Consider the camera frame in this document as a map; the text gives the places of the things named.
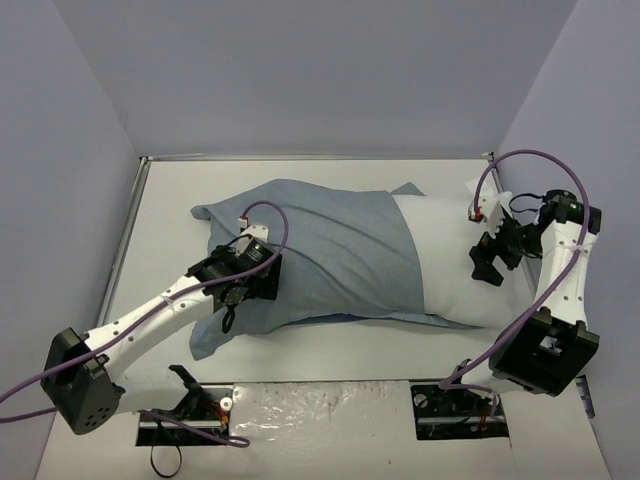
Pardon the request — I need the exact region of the white pillow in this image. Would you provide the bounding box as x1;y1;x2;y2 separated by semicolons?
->
393;191;532;329

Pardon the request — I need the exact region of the blue pillowcase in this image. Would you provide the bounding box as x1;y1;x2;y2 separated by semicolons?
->
189;179;453;360

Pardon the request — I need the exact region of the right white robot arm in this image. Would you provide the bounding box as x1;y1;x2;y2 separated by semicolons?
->
440;190;602;413

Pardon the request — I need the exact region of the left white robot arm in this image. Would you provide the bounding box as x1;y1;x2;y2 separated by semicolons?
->
40;235;282;435

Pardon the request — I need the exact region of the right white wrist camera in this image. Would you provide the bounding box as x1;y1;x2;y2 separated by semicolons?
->
468;192;513;239

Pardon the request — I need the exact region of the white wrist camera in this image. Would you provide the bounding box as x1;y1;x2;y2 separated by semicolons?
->
468;192;513;239
236;217;269;250

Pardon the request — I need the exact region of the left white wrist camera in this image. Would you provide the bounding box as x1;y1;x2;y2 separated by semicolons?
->
236;217;269;250

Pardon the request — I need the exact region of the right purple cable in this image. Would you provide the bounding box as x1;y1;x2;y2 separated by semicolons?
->
442;148;590;419

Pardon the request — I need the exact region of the purple cable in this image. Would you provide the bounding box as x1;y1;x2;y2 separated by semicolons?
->
0;200;291;449
442;148;590;419

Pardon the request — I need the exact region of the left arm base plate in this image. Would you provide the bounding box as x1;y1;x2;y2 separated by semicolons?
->
135;385;234;447

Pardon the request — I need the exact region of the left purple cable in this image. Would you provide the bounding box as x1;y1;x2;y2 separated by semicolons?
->
0;200;291;449

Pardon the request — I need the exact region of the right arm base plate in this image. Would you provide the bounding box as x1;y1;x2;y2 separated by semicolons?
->
410;382;509;441

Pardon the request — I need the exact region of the black loop cable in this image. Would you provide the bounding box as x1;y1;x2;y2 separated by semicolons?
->
149;442;182;477

